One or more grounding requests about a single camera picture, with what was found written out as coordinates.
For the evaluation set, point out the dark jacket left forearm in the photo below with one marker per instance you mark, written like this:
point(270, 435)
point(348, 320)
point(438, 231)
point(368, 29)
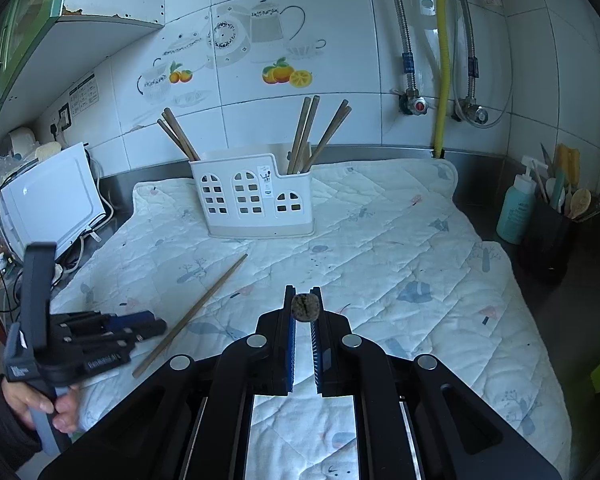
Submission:
point(18, 443)

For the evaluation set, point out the teal soap bottle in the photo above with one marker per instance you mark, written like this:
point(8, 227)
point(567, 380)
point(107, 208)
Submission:
point(519, 201)

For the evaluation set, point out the person's left hand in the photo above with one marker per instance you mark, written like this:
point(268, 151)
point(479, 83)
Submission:
point(23, 400)

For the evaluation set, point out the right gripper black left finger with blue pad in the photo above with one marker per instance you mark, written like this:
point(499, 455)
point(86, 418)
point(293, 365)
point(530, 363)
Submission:
point(189, 419)

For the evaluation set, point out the red-knob water valve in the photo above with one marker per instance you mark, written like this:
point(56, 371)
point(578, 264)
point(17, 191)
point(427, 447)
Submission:
point(410, 102)

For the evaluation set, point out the white quilted mat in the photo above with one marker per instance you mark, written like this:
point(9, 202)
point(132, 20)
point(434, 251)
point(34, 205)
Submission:
point(389, 251)

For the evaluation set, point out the white plastic utensil holder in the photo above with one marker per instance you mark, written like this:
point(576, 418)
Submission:
point(247, 197)

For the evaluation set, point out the black utensil bin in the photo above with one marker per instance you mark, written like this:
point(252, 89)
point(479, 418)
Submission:
point(554, 248)

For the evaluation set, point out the metal water valve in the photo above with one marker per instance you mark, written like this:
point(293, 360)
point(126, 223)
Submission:
point(467, 110)

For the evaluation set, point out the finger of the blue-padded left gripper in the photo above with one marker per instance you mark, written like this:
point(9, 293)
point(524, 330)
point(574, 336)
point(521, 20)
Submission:
point(130, 324)

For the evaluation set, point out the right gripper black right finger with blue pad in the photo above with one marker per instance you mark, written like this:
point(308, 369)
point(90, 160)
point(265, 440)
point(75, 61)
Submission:
point(415, 419)

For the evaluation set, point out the white microwave oven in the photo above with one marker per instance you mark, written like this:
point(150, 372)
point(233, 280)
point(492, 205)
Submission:
point(55, 201)

